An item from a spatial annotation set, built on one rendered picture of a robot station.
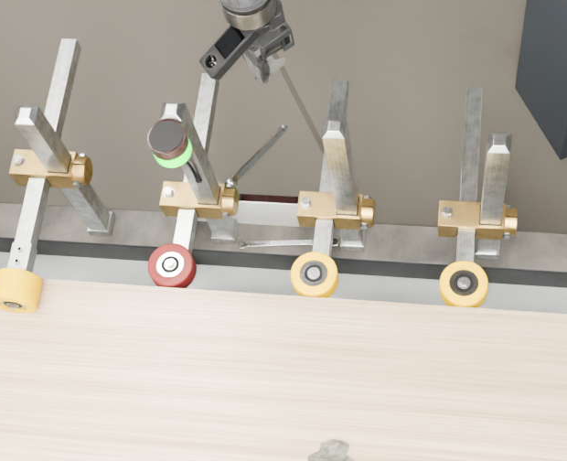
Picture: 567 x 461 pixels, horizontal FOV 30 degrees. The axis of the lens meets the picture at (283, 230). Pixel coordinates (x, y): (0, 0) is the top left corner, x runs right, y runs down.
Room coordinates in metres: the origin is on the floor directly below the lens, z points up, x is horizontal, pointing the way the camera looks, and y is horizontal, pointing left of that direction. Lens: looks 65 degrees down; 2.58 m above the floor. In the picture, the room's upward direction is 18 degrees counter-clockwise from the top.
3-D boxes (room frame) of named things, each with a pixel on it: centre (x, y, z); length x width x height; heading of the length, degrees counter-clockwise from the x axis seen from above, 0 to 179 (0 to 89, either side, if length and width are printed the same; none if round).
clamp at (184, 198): (0.91, 0.13, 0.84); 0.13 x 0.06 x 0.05; 67
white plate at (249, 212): (0.91, 0.07, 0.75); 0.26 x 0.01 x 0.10; 67
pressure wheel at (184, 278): (0.78, 0.20, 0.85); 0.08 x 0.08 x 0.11
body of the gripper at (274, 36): (1.09, -0.07, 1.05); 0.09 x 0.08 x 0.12; 108
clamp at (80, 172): (1.01, 0.36, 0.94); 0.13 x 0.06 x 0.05; 67
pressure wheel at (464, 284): (0.59, -0.26, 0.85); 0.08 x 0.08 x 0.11
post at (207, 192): (0.90, 0.11, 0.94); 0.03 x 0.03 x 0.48; 67
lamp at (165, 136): (0.86, 0.13, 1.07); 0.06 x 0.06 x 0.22; 67
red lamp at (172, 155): (0.86, 0.13, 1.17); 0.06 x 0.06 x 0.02
